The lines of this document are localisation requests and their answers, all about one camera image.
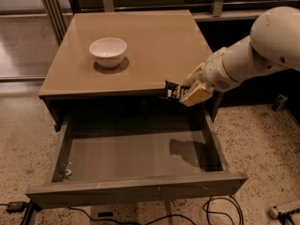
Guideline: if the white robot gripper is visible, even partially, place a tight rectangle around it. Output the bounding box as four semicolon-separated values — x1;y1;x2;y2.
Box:
179;47;242;107

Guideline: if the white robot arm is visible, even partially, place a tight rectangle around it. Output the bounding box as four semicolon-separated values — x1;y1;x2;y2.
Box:
179;7;300;107

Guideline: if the tan drawer cabinet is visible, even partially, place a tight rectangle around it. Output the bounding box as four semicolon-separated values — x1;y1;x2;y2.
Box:
39;10;212;127

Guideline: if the open grey top drawer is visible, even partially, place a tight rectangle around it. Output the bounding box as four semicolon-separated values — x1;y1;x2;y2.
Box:
25;111;248;209

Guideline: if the white ceramic bowl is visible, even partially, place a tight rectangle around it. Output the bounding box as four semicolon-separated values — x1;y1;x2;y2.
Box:
89;37;128;68

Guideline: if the white power strip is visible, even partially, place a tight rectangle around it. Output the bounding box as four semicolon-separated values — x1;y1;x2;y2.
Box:
268;199;300;219

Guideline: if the black power adapter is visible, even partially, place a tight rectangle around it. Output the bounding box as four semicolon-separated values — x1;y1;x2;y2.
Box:
6;202;27;213

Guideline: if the black floor cable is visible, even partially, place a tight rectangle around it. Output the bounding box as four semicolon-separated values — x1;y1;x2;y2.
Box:
67;194;245;225

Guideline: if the metal railing frame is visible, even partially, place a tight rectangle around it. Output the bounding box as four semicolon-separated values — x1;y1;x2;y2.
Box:
42;0;300;47

